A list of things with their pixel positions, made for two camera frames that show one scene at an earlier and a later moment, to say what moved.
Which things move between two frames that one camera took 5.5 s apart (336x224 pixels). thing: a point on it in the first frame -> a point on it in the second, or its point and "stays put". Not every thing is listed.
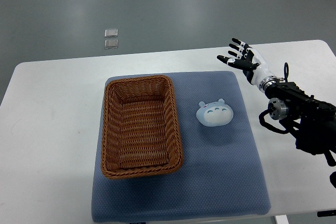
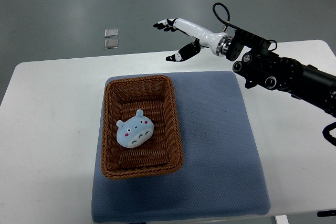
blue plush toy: (214, 114) -> (135, 131)
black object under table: (326, 213) stays put
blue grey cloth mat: (221, 174) stays put
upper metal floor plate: (111, 33) stays put
